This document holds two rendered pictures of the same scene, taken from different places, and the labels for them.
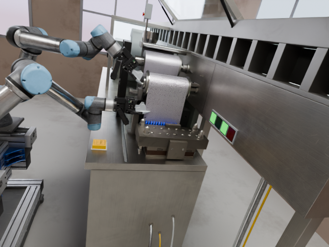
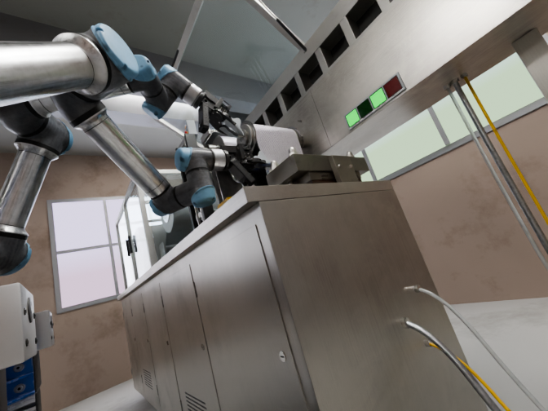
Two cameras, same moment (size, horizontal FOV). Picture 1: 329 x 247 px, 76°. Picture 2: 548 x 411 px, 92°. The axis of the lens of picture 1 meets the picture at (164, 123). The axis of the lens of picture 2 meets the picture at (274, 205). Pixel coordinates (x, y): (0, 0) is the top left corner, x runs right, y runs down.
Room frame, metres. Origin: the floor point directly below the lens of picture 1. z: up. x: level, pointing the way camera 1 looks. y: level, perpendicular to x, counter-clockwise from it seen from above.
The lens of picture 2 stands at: (0.28, 0.50, 0.70)
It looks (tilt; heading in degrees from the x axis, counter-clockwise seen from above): 14 degrees up; 338
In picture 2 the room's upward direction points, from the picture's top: 17 degrees counter-clockwise
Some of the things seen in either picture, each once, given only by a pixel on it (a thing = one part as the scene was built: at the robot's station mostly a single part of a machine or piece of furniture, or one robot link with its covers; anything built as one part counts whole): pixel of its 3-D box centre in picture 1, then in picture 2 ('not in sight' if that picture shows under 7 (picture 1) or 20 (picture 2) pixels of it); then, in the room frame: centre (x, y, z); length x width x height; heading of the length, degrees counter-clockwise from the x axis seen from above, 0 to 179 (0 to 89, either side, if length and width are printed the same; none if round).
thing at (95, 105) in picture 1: (95, 104); (194, 160); (1.08, 0.40, 1.11); 0.11 x 0.08 x 0.09; 108
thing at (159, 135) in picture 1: (171, 136); (320, 173); (1.10, -0.05, 1.00); 0.40 x 0.16 x 0.06; 108
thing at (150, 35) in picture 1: (150, 35); not in sight; (1.94, 0.27, 1.50); 0.14 x 0.14 x 0.06
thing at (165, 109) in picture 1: (164, 110); (285, 161); (1.20, 0.02, 1.11); 0.23 x 0.01 x 0.18; 108
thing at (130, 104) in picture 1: (124, 105); (236, 158); (1.13, 0.24, 1.12); 0.12 x 0.08 x 0.09; 108
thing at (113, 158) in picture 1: (130, 95); (196, 266); (2.13, 0.41, 0.88); 2.52 x 0.66 x 0.04; 18
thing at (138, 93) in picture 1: (134, 111); not in sight; (1.24, 0.20, 1.05); 0.06 x 0.05 x 0.31; 108
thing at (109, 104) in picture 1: (109, 104); (216, 160); (1.11, 0.32, 1.11); 0.08 x 0.05 x 0.08; 18
